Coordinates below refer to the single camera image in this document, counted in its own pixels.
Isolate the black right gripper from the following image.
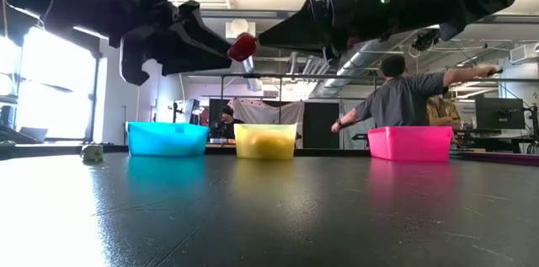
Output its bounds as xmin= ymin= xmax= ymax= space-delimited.
xmin=257 ymin=0 xmax=464 ymax=60

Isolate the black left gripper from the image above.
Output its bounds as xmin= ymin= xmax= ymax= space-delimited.
xmin=44 ymin=0 xmax=233 ymax=77

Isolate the red bell pepper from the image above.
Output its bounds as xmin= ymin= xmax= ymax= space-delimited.
xmin=227 ymin=32 xmax=258 ymax=63

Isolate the white ceiling box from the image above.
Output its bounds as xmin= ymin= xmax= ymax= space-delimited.
xmin=225 ymin=18 xmax=257 ymax=40

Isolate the person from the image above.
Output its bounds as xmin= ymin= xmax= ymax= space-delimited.
xmin=425 ymin=94 xmax=462 ymax=131
xmin=212 ymin=105 xmax=245 ymax=140
xmin=330 ymin=54 xmax=504 ymax=134

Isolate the white hanging cloth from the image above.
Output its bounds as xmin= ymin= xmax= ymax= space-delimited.
xmin=232 ymin=98 xmax=305 ymax=125

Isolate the black standing panel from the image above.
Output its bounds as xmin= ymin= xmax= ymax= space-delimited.
xmin=302 ymin=101 xmax=341 ymax=150

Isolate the blue plastic basket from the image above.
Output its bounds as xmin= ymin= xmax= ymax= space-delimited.
xmin=125 ymin=121 xmax=210 ymax=158

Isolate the yellow plastic basket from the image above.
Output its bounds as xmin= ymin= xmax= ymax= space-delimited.
xmin=233 ymin=122 xmax=298 ymax=161

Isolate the green bell pepper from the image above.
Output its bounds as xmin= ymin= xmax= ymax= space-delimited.
xmin=79 ymin=143 xmax=104 ymax=163

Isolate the pink plastic basket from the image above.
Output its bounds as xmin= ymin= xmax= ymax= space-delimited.
xmin=366 ymin=125 xmax=456 ymax=163

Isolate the grey laptop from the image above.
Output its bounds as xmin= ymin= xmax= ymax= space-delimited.
xmin=0 ymin=125 xmax=48 ymax=146

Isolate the black flat monitor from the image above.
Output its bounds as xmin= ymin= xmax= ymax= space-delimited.
xmin=475 ymin=97 xmax=526 ymax=131

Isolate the silver air duct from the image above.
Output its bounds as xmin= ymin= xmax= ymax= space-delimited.
xmin=319 ymin=39 xmax=382 ymax=99

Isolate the white wall air unit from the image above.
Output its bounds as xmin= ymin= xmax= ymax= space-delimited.
xmin=509 ymin=43 xmax=539 ymax=65

